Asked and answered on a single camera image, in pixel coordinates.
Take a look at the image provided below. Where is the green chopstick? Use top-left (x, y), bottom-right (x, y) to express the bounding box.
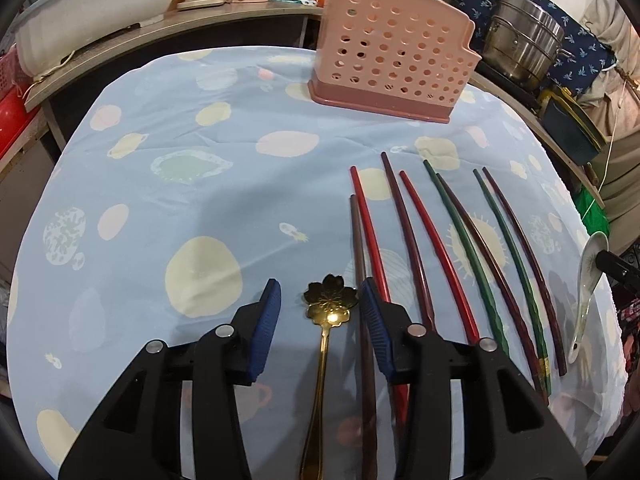
top-left (423, 160), bottom-right (511, 358)
top-left (473, 168), bottom-right (552, 395)

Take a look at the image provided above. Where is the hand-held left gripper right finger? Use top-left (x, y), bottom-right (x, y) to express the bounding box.
top-left (359, 277), bottom-right (587, 480)

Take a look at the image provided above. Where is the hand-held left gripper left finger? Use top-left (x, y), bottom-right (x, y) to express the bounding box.
top-left (59, 278), bottom-right (283, 480)

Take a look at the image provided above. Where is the pink plastic basket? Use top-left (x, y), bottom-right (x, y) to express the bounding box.
top-left (0, 45), bottom-right (23, 103)

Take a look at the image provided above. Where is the gold flower spoon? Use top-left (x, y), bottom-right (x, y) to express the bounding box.
top-left (300, 274), bottom-right (360, 480)

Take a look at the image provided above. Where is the white ceramic spoon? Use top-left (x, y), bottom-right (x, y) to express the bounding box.
top-left (568, 231), bottom-right (610, 363)

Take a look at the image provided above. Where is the black induction cooktop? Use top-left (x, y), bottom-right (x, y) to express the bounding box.
top-left (480, 57), bottom-right (546, 106)

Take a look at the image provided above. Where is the red plastic basin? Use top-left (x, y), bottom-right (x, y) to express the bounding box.
top-left (0, 95), bottom-right (38, 161)

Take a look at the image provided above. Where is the wood grain counter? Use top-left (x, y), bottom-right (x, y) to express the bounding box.
top-left (24, 0), bottom-right (326, 111)

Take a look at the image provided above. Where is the red chopstick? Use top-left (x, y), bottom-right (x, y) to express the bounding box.
top-left (350, 167), bottom-right (408, 433)
top-left (399, 171), bottom-right (481, 345)

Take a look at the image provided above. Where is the dark teal bowl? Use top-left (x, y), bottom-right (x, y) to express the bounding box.
top-left (540, 95), bottom-right (603, 166)

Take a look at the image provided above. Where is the steel steamer pot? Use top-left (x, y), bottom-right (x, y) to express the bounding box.
top-left (481, 0), bottom-right (576, 88)

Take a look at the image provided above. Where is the white power cord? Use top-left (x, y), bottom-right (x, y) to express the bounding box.
top-left (27, 52), bottom-right (76, 98)

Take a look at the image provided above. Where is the navy floral cloth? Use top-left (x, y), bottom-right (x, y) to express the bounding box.
top-left (385, 0), bottom-right (613, 96)

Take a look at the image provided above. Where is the beige curtain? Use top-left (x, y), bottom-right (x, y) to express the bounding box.
top-left (582, 0), bottom-right (640, 256)

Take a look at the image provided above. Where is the green plastic bag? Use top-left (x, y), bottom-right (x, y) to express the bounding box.
top-left (575, 185), bottom-right (608, 253)

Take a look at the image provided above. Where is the white hanging cord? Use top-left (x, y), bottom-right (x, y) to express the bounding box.
top-left (597, 67), bottom-right (626, 196)

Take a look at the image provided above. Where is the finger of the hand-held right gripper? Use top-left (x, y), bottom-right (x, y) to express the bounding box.
top-left (595, 250), bottom-right (640, 283)

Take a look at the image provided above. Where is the pink perforated utensil holder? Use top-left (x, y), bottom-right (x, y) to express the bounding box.
top-left (307, 0), bottom-right (483, 125)

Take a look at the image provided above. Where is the blue printed tablecloth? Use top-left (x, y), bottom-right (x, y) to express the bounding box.
top-left (7, 46), bottom-right (628, 480)

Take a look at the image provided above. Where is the maroon chopstick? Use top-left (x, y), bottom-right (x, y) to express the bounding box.
top-left (482, 166), bottom-right (568, 377)
top-left (436, 172), bottom-right (549, 406)
top-left (381, 152), bottom-right (437, 333)

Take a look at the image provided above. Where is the white dish drainer box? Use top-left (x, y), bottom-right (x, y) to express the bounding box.
top-left (14, 0), bottom-right (186, 78)

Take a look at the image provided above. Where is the brown chopstick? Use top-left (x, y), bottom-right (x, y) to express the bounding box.
top-left (350, 194), bottom-right (377, 480)

